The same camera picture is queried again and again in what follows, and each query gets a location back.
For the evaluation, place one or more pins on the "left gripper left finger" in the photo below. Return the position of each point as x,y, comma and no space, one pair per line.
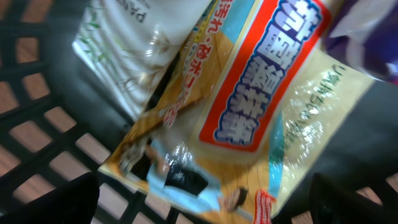
73,203

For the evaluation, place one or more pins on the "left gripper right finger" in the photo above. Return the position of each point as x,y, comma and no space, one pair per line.
332,203

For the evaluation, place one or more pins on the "yellow wipes package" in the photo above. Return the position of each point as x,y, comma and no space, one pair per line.
254,100

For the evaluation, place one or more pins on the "white bottle gold cap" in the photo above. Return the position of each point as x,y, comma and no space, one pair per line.
129,44

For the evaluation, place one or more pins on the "purple red pad package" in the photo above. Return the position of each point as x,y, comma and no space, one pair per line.
363,36

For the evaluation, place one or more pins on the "dark grey plastic basket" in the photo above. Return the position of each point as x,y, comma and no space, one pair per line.
58,120

